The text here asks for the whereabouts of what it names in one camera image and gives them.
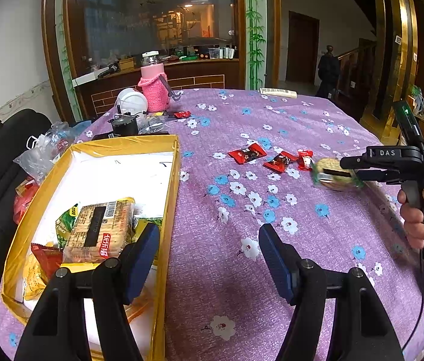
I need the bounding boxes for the red black candy wrapper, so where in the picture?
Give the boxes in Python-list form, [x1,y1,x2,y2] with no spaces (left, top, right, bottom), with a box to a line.
[228,143,267,165]

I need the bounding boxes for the red black candy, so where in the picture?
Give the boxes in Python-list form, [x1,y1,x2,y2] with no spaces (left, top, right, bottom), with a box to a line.
[264,151,298,174]

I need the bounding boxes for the white round container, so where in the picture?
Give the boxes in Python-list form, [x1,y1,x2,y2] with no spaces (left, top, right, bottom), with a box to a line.
[116,88,148,115]

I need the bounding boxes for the purple floral tablecloth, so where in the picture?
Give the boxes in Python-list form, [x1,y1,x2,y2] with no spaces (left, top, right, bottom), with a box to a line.
[0,89,424,360]

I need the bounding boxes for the red plastic bag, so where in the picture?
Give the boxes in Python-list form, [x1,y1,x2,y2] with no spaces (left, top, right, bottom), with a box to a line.
[13,178,39,225]

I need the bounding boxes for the pink sleeved water bottle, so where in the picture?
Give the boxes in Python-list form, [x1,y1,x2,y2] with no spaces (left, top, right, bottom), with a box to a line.
[138,51,169,113]

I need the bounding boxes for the round cracker green packet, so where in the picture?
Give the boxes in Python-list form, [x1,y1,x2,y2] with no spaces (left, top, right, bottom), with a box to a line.
[312,157,364,192]

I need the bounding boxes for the red candy small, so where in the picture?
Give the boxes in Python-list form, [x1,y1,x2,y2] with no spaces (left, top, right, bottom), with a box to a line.
[297,149,314,171]

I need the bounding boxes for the green snack packet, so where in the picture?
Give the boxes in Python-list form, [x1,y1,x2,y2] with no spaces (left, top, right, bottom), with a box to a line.
[55,205,78,250]

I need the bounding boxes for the person standing in background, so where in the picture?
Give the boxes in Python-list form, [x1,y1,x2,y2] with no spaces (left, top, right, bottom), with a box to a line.
[316,45,340,99]

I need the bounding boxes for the yellow cardboard box tray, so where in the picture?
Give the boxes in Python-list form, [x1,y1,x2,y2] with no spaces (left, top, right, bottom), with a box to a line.
[2,135,180,360]

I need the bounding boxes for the clear plastic bag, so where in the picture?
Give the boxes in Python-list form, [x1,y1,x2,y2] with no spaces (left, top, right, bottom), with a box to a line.
[14,122,77,185]

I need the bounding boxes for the red candy near bottle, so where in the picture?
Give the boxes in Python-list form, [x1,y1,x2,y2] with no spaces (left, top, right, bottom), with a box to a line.
[174,111,191,119]

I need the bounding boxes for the square cracker packet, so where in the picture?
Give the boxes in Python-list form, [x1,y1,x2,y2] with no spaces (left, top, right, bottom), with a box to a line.
[63,197,135,263]

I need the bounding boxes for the white remote control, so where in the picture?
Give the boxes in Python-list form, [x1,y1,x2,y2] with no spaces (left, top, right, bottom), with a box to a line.
[259,88,297,99]

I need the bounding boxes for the black small jar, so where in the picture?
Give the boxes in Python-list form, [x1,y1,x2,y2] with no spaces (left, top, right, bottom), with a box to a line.
[108,115,139,137]

